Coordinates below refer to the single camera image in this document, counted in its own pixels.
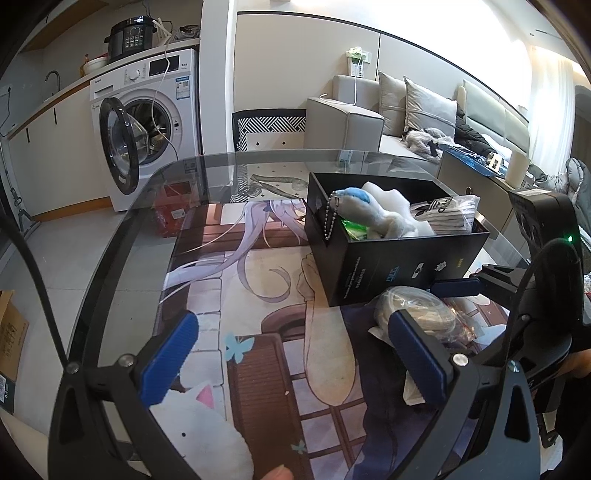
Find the black jacket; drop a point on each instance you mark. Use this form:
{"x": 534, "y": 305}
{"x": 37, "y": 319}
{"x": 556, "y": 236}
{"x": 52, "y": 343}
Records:
{"x": 471, "y": 134}

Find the white washing machine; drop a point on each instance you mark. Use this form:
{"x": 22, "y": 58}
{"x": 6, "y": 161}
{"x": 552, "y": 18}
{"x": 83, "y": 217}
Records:
{"x": 180, "y": 129}

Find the white and blue plush toy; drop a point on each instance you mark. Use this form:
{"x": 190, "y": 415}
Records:
{"x": 364, "y": 198}

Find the white kitchen counter cabinet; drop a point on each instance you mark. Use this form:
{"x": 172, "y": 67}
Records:
{"x": 60, "y": 152}

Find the beige coffee table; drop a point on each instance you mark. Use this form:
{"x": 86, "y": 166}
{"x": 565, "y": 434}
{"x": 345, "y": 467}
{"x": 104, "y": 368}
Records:
{"x": 461, "y": 177}

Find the brown curtains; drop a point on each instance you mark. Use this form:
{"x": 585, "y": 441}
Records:
{"x": 582, "y": 124}

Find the bagged white socks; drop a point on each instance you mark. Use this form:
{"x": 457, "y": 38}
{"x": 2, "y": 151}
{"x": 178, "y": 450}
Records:
{"x": 445, "y": 212}

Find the clear bag with beige coil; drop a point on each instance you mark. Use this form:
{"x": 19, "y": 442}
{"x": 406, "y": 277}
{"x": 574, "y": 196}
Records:
{"x": 415, "y": 300}

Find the printed cartoon desk mat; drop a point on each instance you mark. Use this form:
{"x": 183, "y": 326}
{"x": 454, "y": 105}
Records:
{"x": 277, "y": 300}

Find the black storage box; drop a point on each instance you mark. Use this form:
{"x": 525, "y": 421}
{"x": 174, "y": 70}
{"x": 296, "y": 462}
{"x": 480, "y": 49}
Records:
{"x": 392, "y": 267}

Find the small picture frame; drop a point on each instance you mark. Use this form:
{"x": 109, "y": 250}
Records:
{"x": 494, "y": 161}

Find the person's left hand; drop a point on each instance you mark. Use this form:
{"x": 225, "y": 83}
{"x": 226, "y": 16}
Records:
{"x": 277, "y": 474}

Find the metal faucet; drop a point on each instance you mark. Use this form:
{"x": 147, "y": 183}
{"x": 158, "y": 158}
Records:
{"x": 53, "y": 81}

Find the blue tray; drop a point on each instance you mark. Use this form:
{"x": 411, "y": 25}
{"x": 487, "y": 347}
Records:
{"x": 461, "y": 159}

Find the wide grey pillow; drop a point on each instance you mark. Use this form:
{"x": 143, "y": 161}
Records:
{"x": 429, "y": 110}

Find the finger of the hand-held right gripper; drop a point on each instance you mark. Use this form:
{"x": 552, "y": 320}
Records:
{"x": 531, "y": 344}
{"x": 455, "y": 287}

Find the grey down jacket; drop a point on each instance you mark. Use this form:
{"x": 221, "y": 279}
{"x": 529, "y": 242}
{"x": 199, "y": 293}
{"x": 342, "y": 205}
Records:
{"x": 579, "y": 184}

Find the black white patterned chair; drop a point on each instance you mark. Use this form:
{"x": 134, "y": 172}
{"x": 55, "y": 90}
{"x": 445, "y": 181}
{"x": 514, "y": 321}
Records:
{"x": 268, "y": 127}

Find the grey sofa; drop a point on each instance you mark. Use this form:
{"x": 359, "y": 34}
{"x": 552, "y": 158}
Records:
{"x": 341, "y": 124}

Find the person's right hand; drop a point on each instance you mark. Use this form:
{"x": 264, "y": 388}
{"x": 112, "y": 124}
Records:
{"x": 578, "y": 367}

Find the white cylinder cup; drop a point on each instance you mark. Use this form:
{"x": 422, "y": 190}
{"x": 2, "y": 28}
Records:
{"x": 517, "y": 168}

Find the grey fuzzy garment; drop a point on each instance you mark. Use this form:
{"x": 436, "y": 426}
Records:
{"x": 425, "y": 141}

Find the cardboard box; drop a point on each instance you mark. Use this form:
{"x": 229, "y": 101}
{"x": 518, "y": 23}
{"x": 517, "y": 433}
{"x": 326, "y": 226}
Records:
{"x": 9, "y": 341}

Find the narrow grey pillow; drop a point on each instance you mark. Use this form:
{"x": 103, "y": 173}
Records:
{"x": 391, "y": 106}

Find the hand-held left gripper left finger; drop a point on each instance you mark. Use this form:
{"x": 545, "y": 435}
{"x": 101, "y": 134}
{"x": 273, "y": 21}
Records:
{"x": 171, "y": 360}

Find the white wall charger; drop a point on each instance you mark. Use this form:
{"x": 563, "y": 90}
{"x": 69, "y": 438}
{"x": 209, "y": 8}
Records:
{"x": 358, "y": 62}

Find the black pressure cooker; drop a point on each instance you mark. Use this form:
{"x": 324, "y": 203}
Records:
{"x": 131, "y": 39}

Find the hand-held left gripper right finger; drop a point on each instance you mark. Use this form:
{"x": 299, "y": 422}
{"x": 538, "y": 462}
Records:
{"x": 418, "y": 355}

